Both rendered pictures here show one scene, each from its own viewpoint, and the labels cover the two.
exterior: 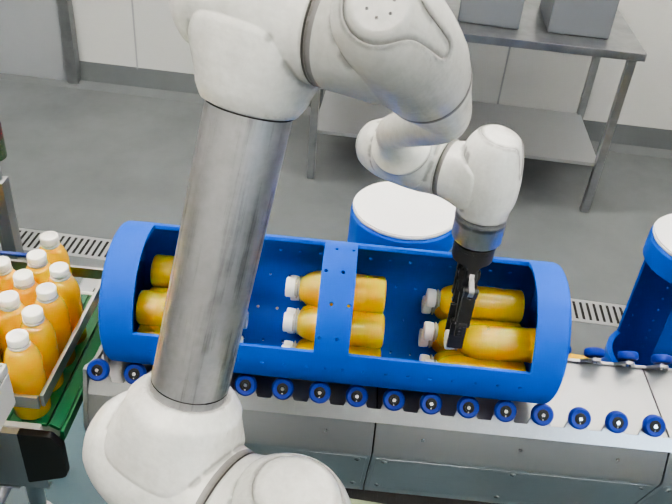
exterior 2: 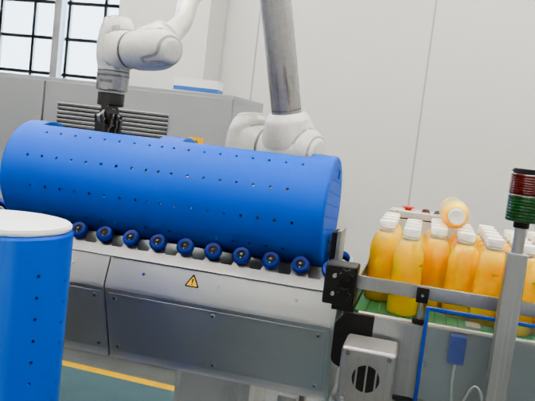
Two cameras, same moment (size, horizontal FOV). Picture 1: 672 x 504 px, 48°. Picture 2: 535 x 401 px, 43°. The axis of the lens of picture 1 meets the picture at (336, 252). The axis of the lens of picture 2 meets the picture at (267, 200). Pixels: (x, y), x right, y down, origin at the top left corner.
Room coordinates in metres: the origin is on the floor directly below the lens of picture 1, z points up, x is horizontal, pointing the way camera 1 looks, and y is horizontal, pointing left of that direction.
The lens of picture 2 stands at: (2.89, 0.64, 1.26)
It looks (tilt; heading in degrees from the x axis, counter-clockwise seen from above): 5 degrees down; 193
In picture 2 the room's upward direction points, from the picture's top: 7 degrees clockwise
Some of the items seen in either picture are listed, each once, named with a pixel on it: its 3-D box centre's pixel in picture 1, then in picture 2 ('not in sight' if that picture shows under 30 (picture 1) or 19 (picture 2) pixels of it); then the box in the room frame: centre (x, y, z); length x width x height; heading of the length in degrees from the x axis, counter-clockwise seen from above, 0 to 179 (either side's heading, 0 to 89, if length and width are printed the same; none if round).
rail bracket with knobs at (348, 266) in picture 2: not in sight; (341, 285); (1.37, 0.49, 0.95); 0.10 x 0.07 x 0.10; 0
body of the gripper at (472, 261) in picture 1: (470, 260); (110, 108); (1.11, -0.24, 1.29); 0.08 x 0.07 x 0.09; 179
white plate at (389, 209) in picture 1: (405, 209); (1, 221); (1.69, -0.17, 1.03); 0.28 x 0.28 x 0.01
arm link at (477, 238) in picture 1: (478, 227); (112, 82); (1.11, -0.24, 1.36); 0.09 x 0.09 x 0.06
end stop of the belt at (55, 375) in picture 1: (78, 331); (366, 266); (1.18, 0.53, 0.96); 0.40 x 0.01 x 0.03; 0
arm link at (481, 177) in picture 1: (483, 170); (119, 44); (1.12, -0.23, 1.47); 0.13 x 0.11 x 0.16; 63
